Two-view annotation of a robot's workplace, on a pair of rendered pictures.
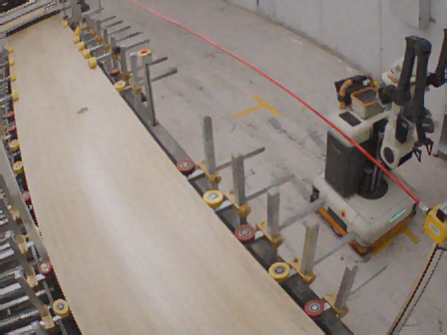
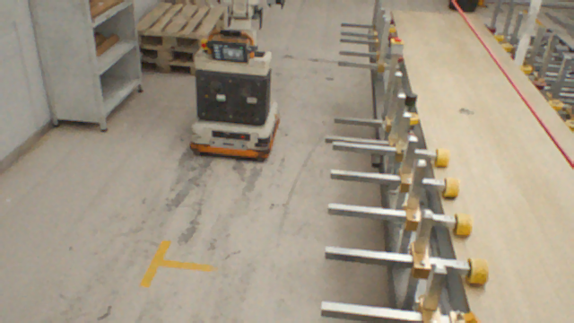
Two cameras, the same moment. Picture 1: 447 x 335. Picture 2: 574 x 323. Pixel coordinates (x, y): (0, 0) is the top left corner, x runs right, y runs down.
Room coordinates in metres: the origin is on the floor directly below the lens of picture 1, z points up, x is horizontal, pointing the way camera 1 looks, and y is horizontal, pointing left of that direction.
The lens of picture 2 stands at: (5.14, 1.38, 2.06)
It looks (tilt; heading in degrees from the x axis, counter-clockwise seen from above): 30 degrees down; 211
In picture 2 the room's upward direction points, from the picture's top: 4 degrees clockwise
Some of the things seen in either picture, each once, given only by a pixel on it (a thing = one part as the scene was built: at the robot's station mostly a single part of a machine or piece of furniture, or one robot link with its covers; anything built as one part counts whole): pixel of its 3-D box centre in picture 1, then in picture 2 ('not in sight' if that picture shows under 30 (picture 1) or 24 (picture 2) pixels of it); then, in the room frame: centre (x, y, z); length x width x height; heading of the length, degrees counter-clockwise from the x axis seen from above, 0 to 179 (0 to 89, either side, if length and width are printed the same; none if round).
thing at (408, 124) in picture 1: (412, 119); (245, 13); (1.87, -1.10, 0.99); 0.28 x 0.16 x 0.22; 116
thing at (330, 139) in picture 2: (140, 67); (367, 144); (2.97, 0.52, 0.84); 0.43 x 0.03 x 0.04; 117
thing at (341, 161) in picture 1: (367, 141); (234, 79); (2.21, -0.93, 0.59); 0.55 x 0.34 x 0.83; 116
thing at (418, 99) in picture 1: (420, 80); not in sight; (1.62, -0.98, 1.40); 0.11 x 0.06 x 0.43; 117
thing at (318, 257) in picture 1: (317, 258); (366, 35); (1.17, -0.35, 0.82); 0.43 x 0.03 x 0.04; 117
